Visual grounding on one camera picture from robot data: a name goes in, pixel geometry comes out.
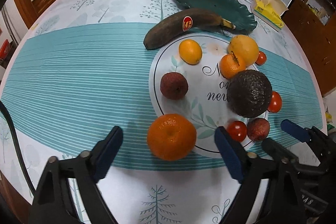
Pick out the black cable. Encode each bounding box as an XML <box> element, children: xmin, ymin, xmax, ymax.
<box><xmin>0</xmin><ymin>100</ymin><xmax>36</xmax><ymax>196</ymax></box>

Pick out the dark brown banana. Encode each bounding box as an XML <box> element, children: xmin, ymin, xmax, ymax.
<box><xmin>143</xmin><ymin>8</ymin><xmax>236</xmax><ymax>50</ymax></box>

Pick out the small yellow-orange kumquat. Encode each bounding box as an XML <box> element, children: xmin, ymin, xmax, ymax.
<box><xmin>179</xmin><ymin>39</ymin><xmax>203</xmax><ymax>65</ymax></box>

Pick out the round white printed placemat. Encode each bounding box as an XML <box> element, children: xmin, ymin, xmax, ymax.
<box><xmin>148</xmin><ymin>33</ymin><xmax>270</xmax><ymax>159</ymax></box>

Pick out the large orange mandarin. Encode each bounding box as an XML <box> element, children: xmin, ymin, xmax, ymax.
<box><xmin>146</xmin><ymin>114</ymin><xmax>197</xmax><ymax>161</ymax></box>

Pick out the cherry tomato beside grapefruit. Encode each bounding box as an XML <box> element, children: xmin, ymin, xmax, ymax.
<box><xmin>255</xmin><ymin>51</ymin><xmax>266</xmax><ymax>65</ymax></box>

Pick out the yellow tissue pack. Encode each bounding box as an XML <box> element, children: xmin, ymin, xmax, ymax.
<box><xmin>251</xmin><ymin>0</ymin><xmax>288</xmax><ymax>31</ymax></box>

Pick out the red lychee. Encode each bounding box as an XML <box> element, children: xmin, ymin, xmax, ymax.
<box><xmin>160</xmin><ymin>72</ymin><xmax>189</xmax><ymax>100</ymax></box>
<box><xmin>247</xmin><ymin>118</ymin><xmax>270</xmax><ymax>141</ymax></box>

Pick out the dark green scalloped plate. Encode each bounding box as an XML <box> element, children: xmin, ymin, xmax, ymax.
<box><xmin>175</xmin><ymin>0</ymin><xmax>257</xmax><ymax>32</ymax></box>

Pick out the cherry tomato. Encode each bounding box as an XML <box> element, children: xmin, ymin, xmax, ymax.
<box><xmin>268</xmin><ymin>91</ymin><xmax>282</xmax><ymax>113</ymax></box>
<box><xmin>255</xmin><ymin>51</ymin><xmax>266</xmax><ymax>65</ymax></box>
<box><xmin>226</xmin><ymin>121</ymin><xmax>247</xmax><ymax>142</ymax></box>

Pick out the large yellow grapefruit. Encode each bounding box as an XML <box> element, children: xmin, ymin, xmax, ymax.
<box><xmin>227</xmin><ymin>35</ymin><xmax>259</xmax><ymax>67</ymax></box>

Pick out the dark green avocado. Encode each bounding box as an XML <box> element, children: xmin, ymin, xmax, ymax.
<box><xmin>227</xmin><ymin>69</ymin><xmax>273</xmax><ymax>118</ymax></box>

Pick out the small mandarin with stem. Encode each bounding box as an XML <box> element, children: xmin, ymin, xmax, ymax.
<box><xmin>219</xmin><ymin>52</ymin><xmax>247</xmax><ymax>79</ymax></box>

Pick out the cherry tomato front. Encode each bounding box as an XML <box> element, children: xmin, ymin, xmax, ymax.
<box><xmin>226</xmin><ymin>121</ymin><xmax>247</xmax><ymax>142</ymax></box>

